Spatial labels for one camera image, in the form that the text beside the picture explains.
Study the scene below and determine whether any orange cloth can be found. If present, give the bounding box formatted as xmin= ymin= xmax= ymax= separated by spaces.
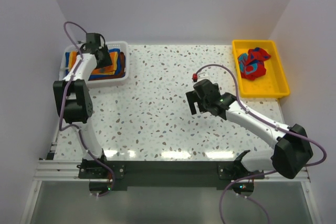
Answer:
xmin=65 ymin=48 xmax=121 ymax=77

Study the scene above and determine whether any brown towel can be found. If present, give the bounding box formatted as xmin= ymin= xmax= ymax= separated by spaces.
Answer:
xmin=112 ymin=52 xmax=126 ymax=79

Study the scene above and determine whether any blue towel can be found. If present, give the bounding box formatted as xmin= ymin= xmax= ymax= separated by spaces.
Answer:
xmin=65 ymin=48 xmax=124 ymax=80

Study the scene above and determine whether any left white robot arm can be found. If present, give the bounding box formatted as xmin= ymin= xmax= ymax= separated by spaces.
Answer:
xmin=53 ymin=33 xmax=114 ymax=180

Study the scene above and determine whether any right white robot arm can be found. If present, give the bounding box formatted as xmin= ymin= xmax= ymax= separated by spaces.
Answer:
xmin=186 ymin=79 xmax=313 ymax=179

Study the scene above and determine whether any white plastic laundry basket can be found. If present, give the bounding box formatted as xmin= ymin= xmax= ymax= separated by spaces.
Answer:
xmin=58 ymin=41 xmax=131 ymax=88

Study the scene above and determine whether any red and blue cloth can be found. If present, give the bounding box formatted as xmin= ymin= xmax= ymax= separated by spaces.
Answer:
xmin=238 ymin=47 xmax=271 ymax=81

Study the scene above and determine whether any yellow plastic bin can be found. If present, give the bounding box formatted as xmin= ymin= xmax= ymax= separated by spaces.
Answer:
xmin=232 ymin=39 xmax=290 ymax=99

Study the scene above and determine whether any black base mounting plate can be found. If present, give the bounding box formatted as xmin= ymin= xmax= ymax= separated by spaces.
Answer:
xmin=77 ymin=160 xmax=264 ymax=192

